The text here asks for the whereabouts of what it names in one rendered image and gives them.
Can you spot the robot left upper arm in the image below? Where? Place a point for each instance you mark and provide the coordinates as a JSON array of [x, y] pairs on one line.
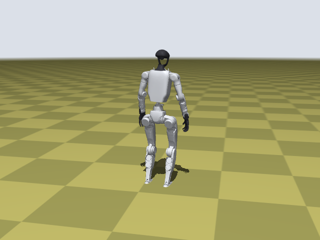
[[143, 84]]

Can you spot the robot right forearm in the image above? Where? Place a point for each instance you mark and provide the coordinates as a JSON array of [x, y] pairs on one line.
[[183, 106]]

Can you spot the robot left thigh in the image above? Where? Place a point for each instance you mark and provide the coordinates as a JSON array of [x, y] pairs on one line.
[[150, 131]]

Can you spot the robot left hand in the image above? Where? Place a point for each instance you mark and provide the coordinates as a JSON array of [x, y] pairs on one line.
[[141, 116]]

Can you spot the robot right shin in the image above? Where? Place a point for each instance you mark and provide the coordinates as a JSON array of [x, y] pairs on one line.
[[169, 166]]

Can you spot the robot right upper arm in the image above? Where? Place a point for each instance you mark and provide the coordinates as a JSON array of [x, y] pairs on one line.
[[175, 78]]

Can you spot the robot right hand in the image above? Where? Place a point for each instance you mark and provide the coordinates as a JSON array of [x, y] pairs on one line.
[[186, 122]]

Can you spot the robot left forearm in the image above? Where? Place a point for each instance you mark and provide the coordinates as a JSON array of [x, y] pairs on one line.
[[141, 103]]

